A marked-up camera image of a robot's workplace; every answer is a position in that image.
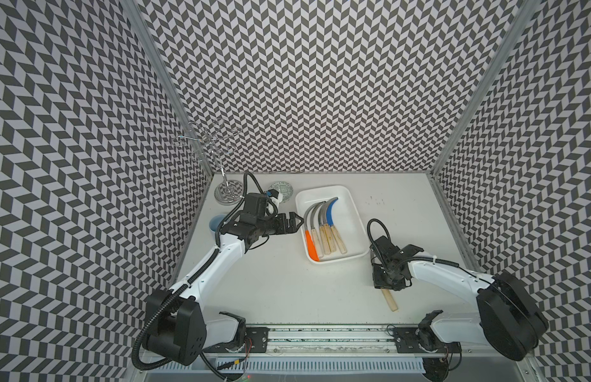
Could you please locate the blue blade wooden handle sickle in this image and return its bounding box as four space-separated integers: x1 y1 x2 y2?
327 200 347 255

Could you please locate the orange handle small sickle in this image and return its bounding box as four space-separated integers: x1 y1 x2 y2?
304 202 319 262

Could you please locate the white plastic storage box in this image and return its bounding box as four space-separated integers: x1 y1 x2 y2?
295 186 370 265

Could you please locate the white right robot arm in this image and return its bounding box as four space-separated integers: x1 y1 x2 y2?
369 232 550 361

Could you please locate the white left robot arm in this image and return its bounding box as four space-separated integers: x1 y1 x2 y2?
131 188 304 371

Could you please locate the green patterned ceramic bowl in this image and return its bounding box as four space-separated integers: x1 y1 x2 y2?
270 181 294 203

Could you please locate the light blue plastic cup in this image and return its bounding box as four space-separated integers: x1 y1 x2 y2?
209 213 226 237

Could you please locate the chrome mug tree stand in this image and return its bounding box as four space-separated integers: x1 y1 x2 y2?
177 119 244 205

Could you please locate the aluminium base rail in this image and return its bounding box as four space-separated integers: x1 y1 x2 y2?
137 323 530 359

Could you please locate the aluminium left corner post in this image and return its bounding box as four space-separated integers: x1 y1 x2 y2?
120 0 213 177

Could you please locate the aluminium corner post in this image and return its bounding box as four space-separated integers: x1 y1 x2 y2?
430 0 542 178
120 0 213 177

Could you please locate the aluminium right corner post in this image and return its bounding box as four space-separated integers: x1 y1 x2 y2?
430 0 542 178

